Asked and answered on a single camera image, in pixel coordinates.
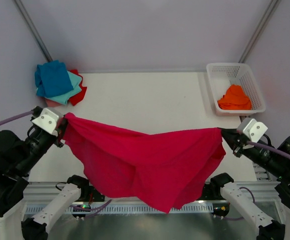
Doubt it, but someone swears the left black controller board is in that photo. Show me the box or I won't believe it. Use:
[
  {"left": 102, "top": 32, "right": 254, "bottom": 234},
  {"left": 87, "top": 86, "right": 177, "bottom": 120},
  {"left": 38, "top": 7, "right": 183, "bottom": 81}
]
[{"left": 72, "top": 204, "right": 91, "bottom": 218}]

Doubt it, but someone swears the orange t shirt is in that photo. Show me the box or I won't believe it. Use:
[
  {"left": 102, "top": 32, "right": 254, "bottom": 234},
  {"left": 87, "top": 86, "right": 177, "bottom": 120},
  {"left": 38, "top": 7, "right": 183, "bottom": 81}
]
[{"left": 217, "top": 84, "right": 252, "bottom": 111}]

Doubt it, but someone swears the right black controller board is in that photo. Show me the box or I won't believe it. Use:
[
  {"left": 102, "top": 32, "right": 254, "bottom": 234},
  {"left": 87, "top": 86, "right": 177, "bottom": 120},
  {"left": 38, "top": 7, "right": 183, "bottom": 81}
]
[{"left": 212, "top": 203, "right": 230, "bottom": 217}]

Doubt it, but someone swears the corner aluminium post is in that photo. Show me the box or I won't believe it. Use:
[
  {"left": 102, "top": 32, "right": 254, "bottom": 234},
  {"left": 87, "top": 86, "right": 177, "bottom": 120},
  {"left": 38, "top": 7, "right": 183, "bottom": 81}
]
[
  {"left": 238, "top": 0, "right": 282, "bottom": 64},
  {"left": 12, "top": 0, "right": 53, "bottom": 62}
]

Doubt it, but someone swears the red folded t shirt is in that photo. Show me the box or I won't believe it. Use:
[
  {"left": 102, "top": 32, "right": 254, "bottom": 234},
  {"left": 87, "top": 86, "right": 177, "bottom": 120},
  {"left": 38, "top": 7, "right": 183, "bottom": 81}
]
[{"left": 69, "top": 69, "right": 87, "bottom": 106}]

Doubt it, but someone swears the left corner aluminium post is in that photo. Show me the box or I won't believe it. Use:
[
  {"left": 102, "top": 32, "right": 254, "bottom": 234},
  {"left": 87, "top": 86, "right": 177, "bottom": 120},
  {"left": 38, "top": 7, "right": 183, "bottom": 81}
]
[{"left": 12, "top": 0, "right": 53, "bottom": 62}]

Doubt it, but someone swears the aluminium front rail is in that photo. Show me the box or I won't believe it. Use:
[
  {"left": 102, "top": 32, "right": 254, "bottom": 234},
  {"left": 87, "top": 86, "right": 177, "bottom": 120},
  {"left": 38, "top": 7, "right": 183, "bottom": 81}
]
[{"left": 23, "top": 181, "right": 281, "bottom": 204}]

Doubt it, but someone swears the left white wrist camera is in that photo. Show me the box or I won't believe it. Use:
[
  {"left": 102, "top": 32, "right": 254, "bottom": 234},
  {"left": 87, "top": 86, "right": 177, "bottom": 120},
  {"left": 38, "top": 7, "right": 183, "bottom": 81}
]
[{"left": 31, "top": 107, "right": 63, "bottom": 136}]

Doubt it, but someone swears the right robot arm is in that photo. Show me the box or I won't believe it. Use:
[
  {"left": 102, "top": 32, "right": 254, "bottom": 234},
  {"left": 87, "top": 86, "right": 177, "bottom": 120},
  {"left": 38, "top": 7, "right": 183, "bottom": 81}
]
[{"left": 209, "top": 128, "right": 290, "bottom": 240}]

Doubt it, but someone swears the aluminium rail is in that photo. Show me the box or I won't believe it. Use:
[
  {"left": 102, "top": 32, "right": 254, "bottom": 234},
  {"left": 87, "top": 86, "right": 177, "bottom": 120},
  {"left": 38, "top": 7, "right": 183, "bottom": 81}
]
[
  {"left": 239, "top": 116, "right": 271, "bottom": 181},
  {"left": 23, "top": 181, "right": 281, "bottom": 204}
]

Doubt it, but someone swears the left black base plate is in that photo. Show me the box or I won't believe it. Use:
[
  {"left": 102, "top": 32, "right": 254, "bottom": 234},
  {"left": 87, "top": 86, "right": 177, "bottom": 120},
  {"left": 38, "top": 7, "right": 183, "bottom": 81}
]
[{"left": 78, "top": 185, "right": 105, "bottom": 203}]

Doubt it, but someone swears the magenta t shirt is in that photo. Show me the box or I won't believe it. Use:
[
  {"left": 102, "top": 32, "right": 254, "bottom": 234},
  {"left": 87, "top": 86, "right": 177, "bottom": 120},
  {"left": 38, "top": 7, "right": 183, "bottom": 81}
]
[{"left": 63, "top": 113, "right": 226, "bottom": 213}]

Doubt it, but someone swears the pink folded t shirt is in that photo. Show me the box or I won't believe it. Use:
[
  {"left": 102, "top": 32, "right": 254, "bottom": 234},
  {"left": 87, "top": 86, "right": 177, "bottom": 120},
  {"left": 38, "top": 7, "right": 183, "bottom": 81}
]
[{"left": 44, "top": 98, "right": 61, "bottom": 108}]

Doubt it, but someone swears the black controller board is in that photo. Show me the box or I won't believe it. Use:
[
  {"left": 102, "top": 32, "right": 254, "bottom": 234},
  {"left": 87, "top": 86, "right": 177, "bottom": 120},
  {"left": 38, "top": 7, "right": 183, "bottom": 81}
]
[
  {"left": 212, "top": 203, "right": 230, "bottom": 217},
  {"left": 72, "top": 204, "right": 91, "bottom": 218}
]

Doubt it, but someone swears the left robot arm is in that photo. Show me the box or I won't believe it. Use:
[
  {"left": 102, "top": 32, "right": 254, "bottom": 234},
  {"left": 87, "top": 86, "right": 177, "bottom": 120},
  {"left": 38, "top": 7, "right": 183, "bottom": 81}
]
[{"left": 0, "top": 119, "right": 90, "bottom": 240}]

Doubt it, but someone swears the right corner aluminium post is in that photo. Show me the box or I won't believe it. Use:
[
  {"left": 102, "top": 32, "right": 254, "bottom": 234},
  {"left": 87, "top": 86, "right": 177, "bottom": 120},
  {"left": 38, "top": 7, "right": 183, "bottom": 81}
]
[{"left": 238, "top": 0, "right": 282, "bottom": 64}]

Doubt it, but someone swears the right side aluminium rail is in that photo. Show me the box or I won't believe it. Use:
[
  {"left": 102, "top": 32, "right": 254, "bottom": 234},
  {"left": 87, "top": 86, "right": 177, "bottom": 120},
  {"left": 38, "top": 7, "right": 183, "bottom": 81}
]
[{"left": 239, "top": 116, "right": 271, "bottom": 181}]

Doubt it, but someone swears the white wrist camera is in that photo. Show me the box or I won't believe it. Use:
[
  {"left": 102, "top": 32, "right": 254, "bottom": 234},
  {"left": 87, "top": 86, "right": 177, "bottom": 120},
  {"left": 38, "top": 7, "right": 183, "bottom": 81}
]
[
  {"left": 236, "top": 117, "right": 268, "bottom": 143},
  {"left": 31, "top": 107, "right": 63, "bottom": 136}
]

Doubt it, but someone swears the blue folded t shirt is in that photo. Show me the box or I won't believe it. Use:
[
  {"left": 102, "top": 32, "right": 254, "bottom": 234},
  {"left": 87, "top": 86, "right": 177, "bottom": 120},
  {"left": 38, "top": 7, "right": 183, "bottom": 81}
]
[{"left": 34, "top": 60, "right": 74, "bottom": 98}]

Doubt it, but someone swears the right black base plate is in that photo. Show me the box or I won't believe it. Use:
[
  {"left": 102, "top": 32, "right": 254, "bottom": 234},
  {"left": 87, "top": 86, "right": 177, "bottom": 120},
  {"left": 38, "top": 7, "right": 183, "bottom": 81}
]
[{"left": 197, "top": 182, "right": 224, "bottom": 201}]

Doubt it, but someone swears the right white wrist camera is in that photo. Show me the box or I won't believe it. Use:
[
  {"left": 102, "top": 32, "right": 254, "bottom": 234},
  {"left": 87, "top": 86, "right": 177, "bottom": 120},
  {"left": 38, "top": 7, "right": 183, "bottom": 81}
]
[{"left": 236, "top": 117, "right": 268, "bottom": 143}]

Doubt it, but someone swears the white plastic basket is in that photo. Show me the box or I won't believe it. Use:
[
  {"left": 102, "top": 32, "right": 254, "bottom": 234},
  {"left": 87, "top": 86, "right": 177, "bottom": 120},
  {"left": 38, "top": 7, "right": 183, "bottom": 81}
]
[{"left": 206, "top": 62, "right": 266, "bottom": 116}]

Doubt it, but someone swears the slotted grey cable duct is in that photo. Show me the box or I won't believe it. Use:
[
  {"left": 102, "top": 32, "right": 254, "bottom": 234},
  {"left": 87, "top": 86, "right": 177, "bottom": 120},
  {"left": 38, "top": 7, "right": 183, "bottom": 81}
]
[{"left": 24, "top": 202, "right": 215, "bottom": 215}]

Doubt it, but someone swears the teal folded t shirt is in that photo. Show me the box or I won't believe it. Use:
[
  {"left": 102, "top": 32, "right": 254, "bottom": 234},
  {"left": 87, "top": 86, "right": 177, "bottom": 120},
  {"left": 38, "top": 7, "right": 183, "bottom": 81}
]
[{"left": 50, "top": 70, "right": 83, "bottom": 105}]

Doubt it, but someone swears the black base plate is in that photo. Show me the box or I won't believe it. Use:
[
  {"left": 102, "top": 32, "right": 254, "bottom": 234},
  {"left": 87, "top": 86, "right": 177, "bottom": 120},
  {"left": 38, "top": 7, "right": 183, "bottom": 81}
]
[
  {"left": 78, "top": 185, "right": 105, "bottom": 203},
  {"left": 197, "top": 182, "right": 224, "bottom": 201}
]

